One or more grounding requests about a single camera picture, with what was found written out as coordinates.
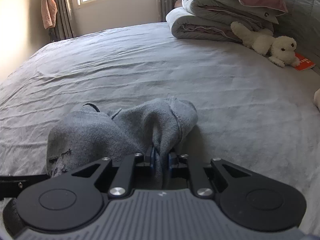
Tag grey patterned knit sweater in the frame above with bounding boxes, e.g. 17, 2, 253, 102
46, 98, 198, 189

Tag grey quilted headboard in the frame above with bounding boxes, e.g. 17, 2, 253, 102
274, 0, 319, 73

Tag orange book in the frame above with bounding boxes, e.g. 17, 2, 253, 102
294, 53, 316, 71

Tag pink hanging towel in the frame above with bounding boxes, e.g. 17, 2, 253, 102
41, 0, 57, 29

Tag folded grey quilt stack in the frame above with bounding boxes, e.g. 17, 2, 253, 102
166, 0, 278, 43

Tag beige folded clothes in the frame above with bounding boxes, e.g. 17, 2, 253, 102
313, 89, 320, 111

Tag grey bed sheet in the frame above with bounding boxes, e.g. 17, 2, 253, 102
1, 23, 319, 234

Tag white plush dog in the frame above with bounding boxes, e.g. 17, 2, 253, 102
231, 22, 300, 68

